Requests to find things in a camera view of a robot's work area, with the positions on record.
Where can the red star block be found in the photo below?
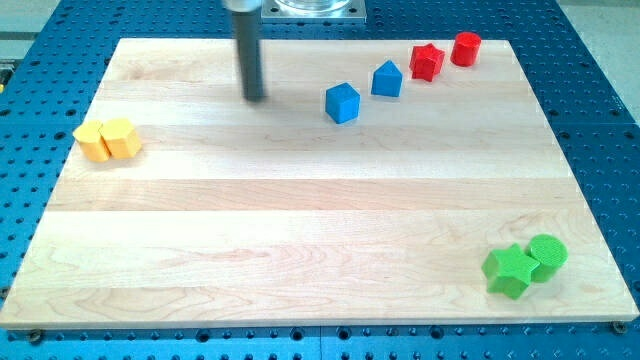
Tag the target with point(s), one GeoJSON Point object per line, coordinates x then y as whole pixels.
{"type": "Point", "coordinates": [426, 62]}

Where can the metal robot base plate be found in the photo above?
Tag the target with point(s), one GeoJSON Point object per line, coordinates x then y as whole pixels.
{"type": "Point", "coordinates": [313, 11]}

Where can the red cylinder block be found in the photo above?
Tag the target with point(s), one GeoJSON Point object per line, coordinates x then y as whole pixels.
{"type": "Point", "coordinates": [465, 49]}

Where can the wooden board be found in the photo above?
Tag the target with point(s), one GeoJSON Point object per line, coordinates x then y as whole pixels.
{"type": "Point", "coordinates": [236, 214]}

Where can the green cylinder block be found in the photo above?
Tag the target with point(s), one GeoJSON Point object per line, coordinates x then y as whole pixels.
{"type": "Point", "coordinates": [550, 252]}

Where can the green star block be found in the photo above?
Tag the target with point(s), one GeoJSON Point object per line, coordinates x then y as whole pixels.
{"type": "Point", "coordinates": [509, 271]}

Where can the blue pentagon house block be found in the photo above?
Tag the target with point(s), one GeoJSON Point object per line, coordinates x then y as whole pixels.
{"type": "Point", "coordinates": [387, 80]}

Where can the yellow hexagon block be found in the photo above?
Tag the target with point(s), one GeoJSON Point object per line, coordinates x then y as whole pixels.
{"type": "Point", "coordinates": [121, 138]}

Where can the blue cube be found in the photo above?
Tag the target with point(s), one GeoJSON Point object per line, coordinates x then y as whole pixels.
{"type": "Point", "coordinates": [342, 103]}

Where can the yellow semicircle block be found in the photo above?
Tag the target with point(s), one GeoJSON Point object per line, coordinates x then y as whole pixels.
{"type": "Point", "coordinates": [91, 142]}

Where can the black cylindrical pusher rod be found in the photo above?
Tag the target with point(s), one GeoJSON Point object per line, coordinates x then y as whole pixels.
{"type": "Point", "coordinates": [247, 35]}

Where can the silver tool holder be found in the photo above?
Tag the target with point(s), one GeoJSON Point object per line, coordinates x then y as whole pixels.
{"type": "Point", "coordinates": [242, 5]}

